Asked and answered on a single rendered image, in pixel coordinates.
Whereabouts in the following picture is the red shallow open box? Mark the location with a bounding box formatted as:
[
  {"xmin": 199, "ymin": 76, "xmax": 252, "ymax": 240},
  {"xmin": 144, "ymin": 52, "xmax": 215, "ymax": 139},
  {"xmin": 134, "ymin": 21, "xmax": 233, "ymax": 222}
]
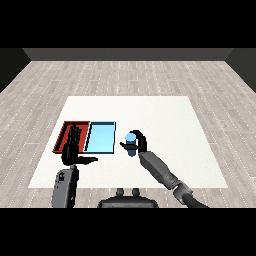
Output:
[{"xmin": 52, "ymin": 120, "xmax": 91, "ymax": 155}]

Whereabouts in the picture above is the small blue can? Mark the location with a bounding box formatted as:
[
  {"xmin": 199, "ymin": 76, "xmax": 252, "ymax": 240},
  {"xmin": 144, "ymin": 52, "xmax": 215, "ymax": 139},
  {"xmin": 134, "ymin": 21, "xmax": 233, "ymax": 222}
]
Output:
[{"xmin": 124, "ymin": 132, "xmax": 138, "ymax": 158}]

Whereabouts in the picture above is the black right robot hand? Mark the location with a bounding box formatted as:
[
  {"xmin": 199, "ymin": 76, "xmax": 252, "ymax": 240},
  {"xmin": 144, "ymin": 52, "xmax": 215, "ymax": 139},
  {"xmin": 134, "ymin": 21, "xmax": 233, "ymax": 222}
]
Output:
[{"xmin": 119, "ymin": 129, "xmax": 149, "ymax": 154}]

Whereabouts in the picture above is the dark grey robot body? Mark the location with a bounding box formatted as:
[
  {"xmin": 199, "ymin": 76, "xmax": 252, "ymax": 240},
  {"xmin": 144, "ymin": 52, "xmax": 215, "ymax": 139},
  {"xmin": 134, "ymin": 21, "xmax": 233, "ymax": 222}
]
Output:
[{"xmin": 96, "ymin": 187, "xmax": 160, "ymax": 209}]

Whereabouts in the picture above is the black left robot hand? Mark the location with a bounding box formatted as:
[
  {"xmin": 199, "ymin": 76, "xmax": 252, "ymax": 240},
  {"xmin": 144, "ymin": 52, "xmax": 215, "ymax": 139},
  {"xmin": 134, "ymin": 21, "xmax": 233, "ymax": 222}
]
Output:
[{"xmin": 61, "ymin": 124, "xmax": 99, "ymax": 167}]

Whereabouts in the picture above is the light blue shallow open box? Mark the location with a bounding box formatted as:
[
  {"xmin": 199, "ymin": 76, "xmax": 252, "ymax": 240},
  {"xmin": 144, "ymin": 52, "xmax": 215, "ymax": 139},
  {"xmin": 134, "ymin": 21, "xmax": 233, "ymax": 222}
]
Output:
[{"xmin": 82, "ymin": 120, "xmax": 117, "ymax": 155}]

